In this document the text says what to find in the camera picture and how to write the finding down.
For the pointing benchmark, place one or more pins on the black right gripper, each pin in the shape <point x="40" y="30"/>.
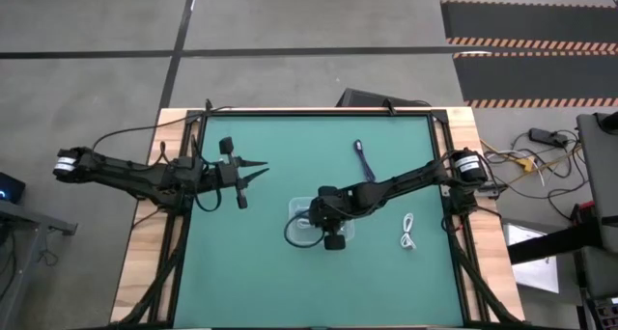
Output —
<point x="328" y="209"/>

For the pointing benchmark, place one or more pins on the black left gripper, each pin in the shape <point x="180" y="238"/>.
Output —
<point x="229" y="175"/>

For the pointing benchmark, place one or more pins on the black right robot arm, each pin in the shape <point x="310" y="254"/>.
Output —
<point x="410" y="175"/>

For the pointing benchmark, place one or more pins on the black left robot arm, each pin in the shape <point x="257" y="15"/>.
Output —
<point x="135" y="175"/>

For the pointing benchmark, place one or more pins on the clear plastic bin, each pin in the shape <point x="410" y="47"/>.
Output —
<point x="295" y="207"/>

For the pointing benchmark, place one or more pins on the white paper sheet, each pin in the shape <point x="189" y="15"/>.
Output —
<point x="536" y="272"/>

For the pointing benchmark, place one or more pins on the grey desk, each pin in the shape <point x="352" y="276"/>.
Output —
<point x="29" y="216"/>

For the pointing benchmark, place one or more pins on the black power strip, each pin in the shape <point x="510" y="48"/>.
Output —
<point x="548" y="137"/>

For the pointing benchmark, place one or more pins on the black device with blue light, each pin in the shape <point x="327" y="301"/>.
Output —
<point x="10" y="187"/>

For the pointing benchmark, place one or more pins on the black hazard-striped floor mat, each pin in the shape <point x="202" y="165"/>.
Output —
<point x="536" y="76"/>
<point x="526" y="21"/>

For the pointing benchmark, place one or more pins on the grey cart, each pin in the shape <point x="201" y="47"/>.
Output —
<point x="601" y="175"/>

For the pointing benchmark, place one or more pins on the black table frame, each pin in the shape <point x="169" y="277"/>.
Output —
<point x="314" y="112"/>

